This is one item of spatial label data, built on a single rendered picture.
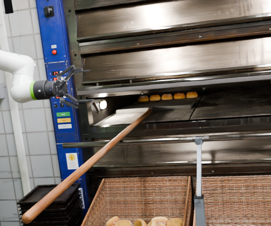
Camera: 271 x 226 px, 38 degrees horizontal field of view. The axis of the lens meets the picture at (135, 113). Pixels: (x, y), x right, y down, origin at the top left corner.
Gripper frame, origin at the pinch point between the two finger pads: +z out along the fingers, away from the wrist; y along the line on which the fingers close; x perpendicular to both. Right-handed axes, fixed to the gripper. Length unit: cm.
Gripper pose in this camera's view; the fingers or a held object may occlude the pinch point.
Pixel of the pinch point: (89, 85)
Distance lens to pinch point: 181.0
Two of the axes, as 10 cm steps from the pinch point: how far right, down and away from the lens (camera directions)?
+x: -2.4, 1.7, -9.6
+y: 1.1, 9.8, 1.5
